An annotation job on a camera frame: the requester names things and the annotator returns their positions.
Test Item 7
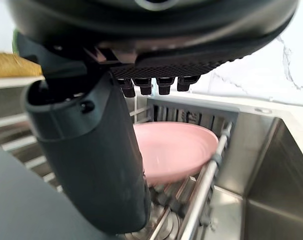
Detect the green object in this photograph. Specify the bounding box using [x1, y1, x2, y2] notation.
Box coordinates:
[11, 27, 23, 55]

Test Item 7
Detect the stainless steel sink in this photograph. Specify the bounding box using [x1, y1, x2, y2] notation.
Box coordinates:
[0, 79, 303, 240]

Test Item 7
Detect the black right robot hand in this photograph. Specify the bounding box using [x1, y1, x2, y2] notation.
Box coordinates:
[6, 0, 300, 235]

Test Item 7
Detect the yellow sponge cloth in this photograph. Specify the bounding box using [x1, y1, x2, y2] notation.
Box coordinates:
[0, 51, 44, 79]

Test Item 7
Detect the round steel sink drain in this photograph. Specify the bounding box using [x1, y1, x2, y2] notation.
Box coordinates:
[125, 206, 184, 240]

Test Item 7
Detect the grey sink dish rack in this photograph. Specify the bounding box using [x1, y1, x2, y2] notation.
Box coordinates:
[126, 96, 240, 240]

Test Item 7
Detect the pink round plate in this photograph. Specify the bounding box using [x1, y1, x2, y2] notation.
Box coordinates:
[132, 121, 220, 186]

